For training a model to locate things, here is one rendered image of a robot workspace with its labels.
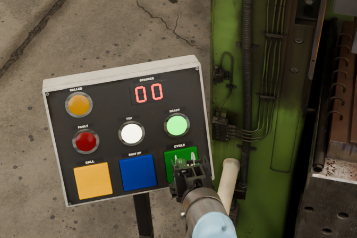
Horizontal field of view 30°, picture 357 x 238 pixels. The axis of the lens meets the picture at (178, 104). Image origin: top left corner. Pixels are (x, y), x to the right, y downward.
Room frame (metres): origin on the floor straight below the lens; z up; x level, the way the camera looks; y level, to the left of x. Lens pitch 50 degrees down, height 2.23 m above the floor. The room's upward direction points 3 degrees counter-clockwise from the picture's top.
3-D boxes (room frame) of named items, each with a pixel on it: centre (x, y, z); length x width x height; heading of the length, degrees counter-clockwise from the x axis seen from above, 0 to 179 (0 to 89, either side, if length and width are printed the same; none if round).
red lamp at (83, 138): (0.87, 0.20, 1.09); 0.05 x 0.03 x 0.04; 74
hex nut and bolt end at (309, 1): (1.10, -0.30, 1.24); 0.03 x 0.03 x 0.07; 74
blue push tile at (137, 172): (0.85, 0.10, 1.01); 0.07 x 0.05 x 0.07; 99
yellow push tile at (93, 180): (0.83, 0.20, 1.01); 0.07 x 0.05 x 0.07; 99
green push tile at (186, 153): (0.86, 0.00, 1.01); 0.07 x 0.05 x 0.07; 99
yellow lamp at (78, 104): (0.92, 0.21, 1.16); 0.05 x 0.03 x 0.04; 74
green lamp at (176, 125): (0.91, 0.01, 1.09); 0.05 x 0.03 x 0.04; 74
